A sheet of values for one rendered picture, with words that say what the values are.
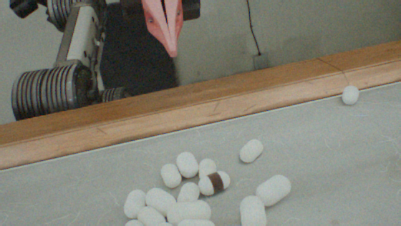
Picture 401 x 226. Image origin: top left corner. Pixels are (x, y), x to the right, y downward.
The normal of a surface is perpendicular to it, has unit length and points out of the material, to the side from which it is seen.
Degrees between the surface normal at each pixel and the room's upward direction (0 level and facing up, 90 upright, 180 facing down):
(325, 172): 0
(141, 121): 45
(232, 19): 89
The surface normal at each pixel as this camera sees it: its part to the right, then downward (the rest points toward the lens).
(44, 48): 0.13, 0.36
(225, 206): -0.16, -0.91
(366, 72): 0.01, -0.39
